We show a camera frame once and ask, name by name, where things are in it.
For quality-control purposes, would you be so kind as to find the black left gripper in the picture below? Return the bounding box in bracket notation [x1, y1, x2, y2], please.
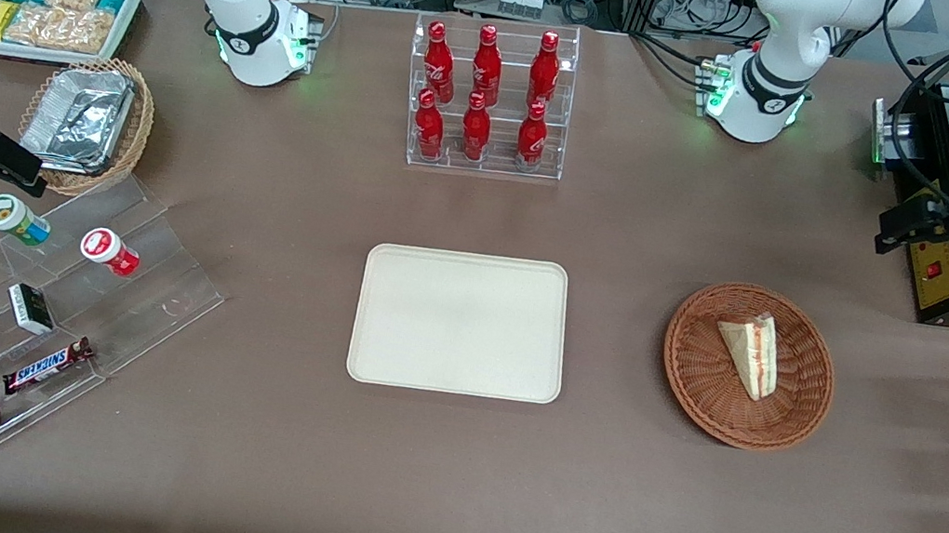
[873, 180, 949, 266]

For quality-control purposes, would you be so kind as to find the triangle sandwich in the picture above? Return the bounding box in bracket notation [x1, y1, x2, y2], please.
[706, 305, 784, 405]

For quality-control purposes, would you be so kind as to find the aluminium foil tray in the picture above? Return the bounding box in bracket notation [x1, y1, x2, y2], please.
[16, 59, 138, 180]

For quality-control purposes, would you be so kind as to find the tan wicker basket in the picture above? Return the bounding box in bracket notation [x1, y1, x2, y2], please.
[9, 46, 163, 207]

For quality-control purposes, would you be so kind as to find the brown round wicker basket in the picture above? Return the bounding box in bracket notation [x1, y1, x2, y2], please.
[650, 273, 849, 462]

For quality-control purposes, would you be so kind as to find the beige plastic tray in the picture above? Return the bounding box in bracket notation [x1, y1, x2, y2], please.
[344, 235, 580, 411]

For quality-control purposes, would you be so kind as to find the green lid cup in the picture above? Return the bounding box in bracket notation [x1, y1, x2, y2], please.
[0, 193, 57, 252]

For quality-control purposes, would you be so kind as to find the red lid cup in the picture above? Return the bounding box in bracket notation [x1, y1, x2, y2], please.
[77, 225, 145, 281]

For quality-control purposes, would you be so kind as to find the small black box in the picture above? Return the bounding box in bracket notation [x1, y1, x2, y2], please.
[2, 282, 61, 339]

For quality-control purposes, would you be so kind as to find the clear bag of crackers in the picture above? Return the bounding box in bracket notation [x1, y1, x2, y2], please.
[3, 0, 117, 59]

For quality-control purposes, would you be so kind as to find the clear acrylic stepped display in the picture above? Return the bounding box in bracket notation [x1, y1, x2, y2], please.
[0, 153, 244, 520]

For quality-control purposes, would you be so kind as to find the red cola bottle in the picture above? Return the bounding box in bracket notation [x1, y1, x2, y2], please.
[456, 90, 497, 165]
[408, 87, 452, 163]
[524, 29, 567, 113]
[512, 98, 554, 175]
[418, 20, 465, 105]
[466, 22, 510, 109]

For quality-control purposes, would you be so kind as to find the clear acrylic bottle rack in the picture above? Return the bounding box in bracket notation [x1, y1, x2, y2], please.
[394, 3, 585, 189]

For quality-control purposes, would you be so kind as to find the white power strip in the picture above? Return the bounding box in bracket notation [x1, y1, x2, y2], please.
[495, 0, 546, 20]

